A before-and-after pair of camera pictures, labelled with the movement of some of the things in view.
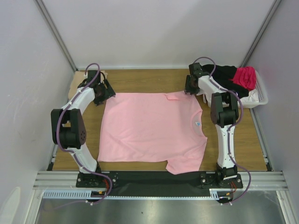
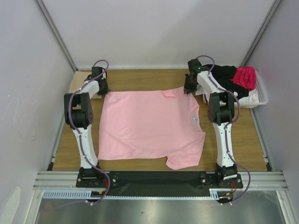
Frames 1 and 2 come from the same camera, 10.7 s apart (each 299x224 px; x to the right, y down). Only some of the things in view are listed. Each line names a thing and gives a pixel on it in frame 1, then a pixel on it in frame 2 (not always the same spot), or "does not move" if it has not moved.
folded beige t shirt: (77, 77) does not move
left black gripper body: (105, 94) to (104, 90)
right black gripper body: (189, 86) does not move
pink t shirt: (153, 126) does not move
